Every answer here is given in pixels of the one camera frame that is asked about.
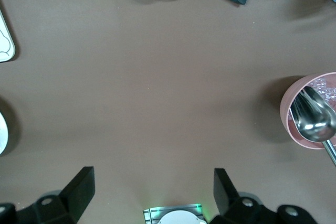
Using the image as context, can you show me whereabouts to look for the clear plastic ice pieces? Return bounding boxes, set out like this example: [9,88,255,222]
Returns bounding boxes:
[308,78,336,107]

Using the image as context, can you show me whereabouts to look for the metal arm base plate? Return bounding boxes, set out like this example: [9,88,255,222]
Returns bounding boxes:
[143,203,205,224]

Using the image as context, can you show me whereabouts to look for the steel scoop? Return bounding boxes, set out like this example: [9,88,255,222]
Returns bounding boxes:
[290,86,336,167]

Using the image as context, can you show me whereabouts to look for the pink bowl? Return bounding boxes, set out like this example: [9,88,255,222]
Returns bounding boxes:
[280,71,336,151]

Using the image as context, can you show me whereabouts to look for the beige bear print tray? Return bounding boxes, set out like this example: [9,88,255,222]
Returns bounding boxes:
[0,0,16,63]

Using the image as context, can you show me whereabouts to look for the white round plate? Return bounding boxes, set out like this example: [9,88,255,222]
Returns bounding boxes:
[0,111,9,155]

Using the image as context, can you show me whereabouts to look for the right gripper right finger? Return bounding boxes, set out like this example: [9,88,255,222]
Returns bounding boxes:
[209,167,319,224]

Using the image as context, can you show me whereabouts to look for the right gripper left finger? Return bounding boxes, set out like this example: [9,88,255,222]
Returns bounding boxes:
[0,166,96,224]

